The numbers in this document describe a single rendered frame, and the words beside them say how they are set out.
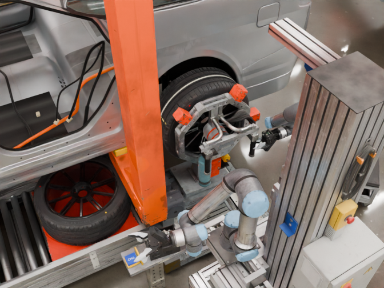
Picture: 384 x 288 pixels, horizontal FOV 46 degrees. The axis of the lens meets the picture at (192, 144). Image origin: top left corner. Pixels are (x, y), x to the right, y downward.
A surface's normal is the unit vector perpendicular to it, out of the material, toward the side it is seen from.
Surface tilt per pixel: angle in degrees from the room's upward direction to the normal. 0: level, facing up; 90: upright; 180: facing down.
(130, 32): 90
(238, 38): 90
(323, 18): 0
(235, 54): 90
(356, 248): 0
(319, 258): 0
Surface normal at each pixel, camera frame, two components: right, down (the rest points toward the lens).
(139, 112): 0.46, 0.65
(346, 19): 0.00, -0.68
